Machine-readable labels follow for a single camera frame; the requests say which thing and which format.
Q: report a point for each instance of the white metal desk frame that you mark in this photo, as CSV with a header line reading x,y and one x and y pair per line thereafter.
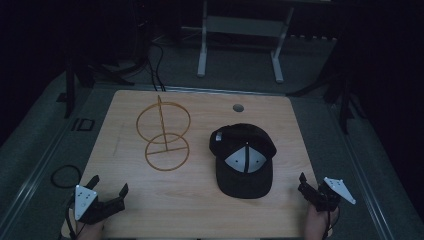
x,y
240,26

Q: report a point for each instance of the grey round table grommet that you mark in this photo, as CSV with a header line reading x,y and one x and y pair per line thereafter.
x,y
238,108

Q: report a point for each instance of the black cap with white panels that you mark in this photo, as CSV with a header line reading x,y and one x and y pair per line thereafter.
x,y
243,183

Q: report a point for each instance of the person's right hand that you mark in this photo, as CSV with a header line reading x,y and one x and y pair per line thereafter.
x,y
316,223

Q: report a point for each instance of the person's left hand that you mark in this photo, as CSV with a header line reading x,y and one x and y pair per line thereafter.
x,y
90,231

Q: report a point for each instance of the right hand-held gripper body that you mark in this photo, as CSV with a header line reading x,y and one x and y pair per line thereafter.
x,y
336,188

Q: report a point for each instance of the grey metal floor rail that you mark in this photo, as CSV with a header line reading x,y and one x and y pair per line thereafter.
x,y
370,190
36,173

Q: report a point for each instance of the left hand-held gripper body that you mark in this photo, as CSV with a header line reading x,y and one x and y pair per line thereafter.
x,y
83,200

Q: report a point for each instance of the black metal stand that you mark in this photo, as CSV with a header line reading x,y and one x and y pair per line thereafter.
x,y
69,93
345,106

